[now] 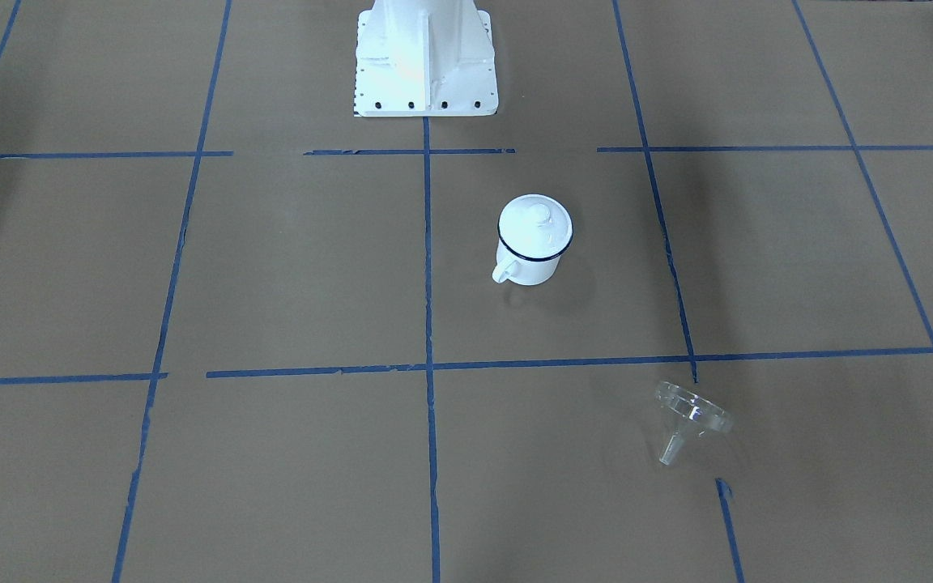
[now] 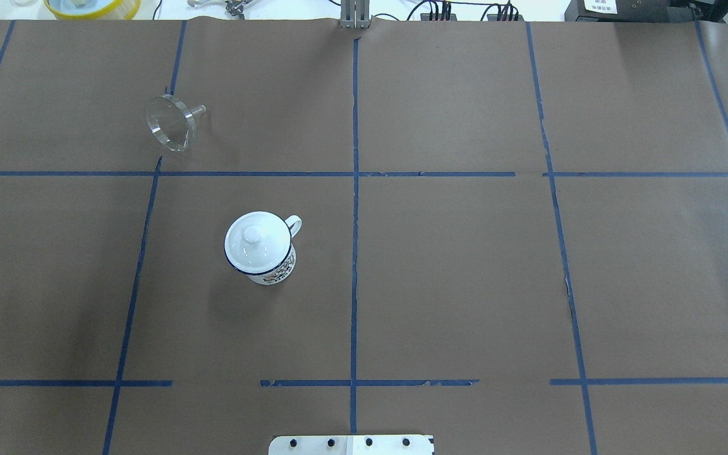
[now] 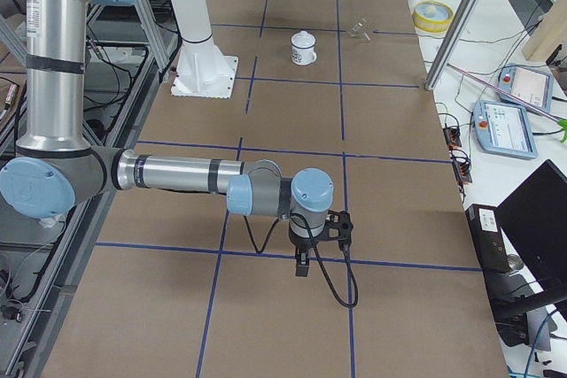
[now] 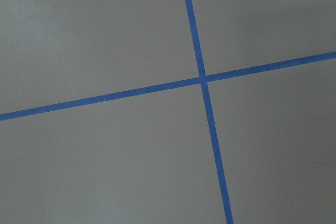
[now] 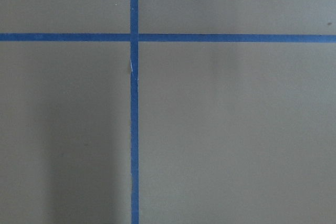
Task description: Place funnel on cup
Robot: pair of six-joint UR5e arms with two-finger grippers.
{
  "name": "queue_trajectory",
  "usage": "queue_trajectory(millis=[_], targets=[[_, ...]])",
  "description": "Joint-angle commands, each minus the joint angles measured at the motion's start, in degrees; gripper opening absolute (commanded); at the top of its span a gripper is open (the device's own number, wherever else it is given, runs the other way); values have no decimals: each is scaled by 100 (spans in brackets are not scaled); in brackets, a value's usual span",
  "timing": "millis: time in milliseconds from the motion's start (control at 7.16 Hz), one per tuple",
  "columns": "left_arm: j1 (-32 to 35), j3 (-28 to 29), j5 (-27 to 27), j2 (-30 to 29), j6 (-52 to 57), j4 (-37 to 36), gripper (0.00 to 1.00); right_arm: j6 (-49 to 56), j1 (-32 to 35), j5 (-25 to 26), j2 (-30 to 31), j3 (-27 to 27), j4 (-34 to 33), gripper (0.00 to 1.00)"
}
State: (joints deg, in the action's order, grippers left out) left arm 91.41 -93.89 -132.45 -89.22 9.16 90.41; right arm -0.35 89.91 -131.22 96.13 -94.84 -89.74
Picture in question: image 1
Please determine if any white enamel cup blue rim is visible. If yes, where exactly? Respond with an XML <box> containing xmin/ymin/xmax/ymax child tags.
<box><xmin>492</xmin><ymin>194</ymin><xmax>574</xmax><ymax>287</ymax></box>

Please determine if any white enamel cup lid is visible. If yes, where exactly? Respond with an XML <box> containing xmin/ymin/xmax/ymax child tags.
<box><xmin>497</xmin><ymin>194</ymin><xmax>573</xmax><ymax>262</ymax></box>

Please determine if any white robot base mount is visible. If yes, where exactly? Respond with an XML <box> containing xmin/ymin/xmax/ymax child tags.
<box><xmin>353</xmin><ymin>1</ymin><xmax>500</xmax><ymax>117</ymax></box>

